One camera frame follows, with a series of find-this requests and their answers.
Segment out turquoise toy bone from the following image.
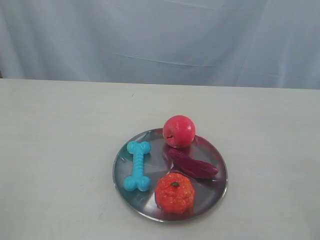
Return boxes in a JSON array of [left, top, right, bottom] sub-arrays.
[[123, 141, 151, 192]]

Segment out orange toy pumpkin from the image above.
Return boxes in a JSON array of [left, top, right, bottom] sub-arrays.
[[154, 173, 196, 214]]

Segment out white backdrop cloth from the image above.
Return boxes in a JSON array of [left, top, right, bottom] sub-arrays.
[[0, 0, 320, 89]]

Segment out purple sweet potato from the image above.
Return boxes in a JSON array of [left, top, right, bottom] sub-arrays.
[[168, 148, 219, 180]]

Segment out red apple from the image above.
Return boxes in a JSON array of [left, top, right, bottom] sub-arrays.
[[162, 115, 196, 149]]

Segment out round stainless steel plate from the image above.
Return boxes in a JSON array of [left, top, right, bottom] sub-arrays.
[[112, 128, 228, 223]]

